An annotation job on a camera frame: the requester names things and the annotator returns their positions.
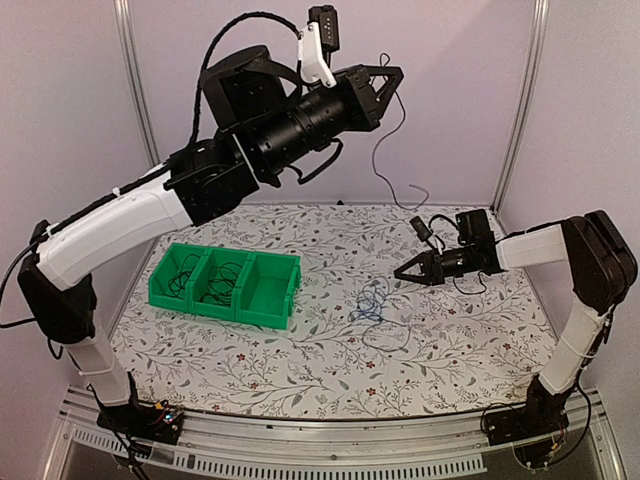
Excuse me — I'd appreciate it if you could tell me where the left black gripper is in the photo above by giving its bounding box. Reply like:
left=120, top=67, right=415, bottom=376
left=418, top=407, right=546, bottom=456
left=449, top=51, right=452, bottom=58
left=250, top=62, right=405, bottom=177

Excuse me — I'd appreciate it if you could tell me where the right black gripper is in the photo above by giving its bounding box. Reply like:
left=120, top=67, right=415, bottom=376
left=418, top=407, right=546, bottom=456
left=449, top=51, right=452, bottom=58
left=395, top=245, right=476, bottom=286

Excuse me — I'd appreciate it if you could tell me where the black cable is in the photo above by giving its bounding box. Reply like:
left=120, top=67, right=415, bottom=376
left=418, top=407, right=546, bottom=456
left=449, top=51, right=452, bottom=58
left=360, top=294, right=411, bottom=354

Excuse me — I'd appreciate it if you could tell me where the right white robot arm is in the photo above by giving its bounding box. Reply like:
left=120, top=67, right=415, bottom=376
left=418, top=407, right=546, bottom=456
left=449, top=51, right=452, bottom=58
left=394, top=209, right=638, bottom=398

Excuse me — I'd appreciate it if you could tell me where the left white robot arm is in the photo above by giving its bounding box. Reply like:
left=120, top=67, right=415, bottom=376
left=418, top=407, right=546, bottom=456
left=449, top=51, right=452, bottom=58
left=17, top=45, right=404, bottom=434

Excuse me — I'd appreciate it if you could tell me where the floral patterned table mat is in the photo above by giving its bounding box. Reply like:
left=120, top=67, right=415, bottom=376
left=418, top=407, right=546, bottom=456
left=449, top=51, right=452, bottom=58
left=111, top=205, right=556, bottom=419

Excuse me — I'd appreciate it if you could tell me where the green plastic divided bin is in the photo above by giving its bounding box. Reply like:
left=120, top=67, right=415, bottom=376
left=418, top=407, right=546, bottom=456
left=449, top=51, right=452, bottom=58
left=148, top=243, right=301, bottom=330

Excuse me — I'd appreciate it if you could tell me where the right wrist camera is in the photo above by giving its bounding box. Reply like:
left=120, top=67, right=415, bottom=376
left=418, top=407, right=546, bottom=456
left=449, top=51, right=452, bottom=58
left=410, top=216, right=446, bottom=255

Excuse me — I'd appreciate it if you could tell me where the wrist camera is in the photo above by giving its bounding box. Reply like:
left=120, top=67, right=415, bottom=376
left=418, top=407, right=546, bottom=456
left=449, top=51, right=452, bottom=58
left=297, top=5, right=340, bottom=88
left=410, top=216, right=446, bottom=255

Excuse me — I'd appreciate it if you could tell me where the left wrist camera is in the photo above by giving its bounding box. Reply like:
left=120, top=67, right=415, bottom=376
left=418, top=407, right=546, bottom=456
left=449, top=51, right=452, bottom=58
left=297, top=5, right=340, bottom=88

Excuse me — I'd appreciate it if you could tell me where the left arm black hose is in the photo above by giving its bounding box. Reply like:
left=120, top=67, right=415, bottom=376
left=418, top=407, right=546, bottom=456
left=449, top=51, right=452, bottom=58
left=188, top=12, right=306, bottom=146

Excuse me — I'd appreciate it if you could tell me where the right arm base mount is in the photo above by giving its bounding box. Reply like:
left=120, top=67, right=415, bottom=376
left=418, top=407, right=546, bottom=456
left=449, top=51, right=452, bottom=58
left=480, top=402, right=569, bottom=470

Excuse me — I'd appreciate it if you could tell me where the left aluminium corner post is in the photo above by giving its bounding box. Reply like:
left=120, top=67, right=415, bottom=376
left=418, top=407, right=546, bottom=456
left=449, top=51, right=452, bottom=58
left=112, top=0, right=175, bottom=215

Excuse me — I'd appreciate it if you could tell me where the aluminium front rail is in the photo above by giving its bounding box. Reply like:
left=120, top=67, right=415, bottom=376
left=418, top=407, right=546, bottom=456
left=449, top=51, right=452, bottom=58
left=44, top=388, right=631, bottom=479

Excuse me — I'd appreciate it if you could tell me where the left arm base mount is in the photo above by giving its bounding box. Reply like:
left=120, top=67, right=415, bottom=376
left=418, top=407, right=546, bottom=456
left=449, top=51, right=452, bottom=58
left=97, top=400, right=185, bottom=445

